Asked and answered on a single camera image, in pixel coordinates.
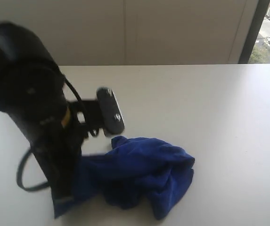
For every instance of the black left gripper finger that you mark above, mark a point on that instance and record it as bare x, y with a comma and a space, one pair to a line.
61, 189

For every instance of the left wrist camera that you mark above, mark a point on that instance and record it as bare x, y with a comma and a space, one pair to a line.
113, 123

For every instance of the blue towel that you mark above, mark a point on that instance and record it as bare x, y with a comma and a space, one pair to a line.
134, 168

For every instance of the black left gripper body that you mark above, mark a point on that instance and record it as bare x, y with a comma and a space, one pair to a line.
56, 129

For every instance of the dark window frame post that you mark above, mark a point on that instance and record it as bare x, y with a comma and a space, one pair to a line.
253, 31

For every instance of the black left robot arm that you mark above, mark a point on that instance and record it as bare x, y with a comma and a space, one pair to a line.
31, 94

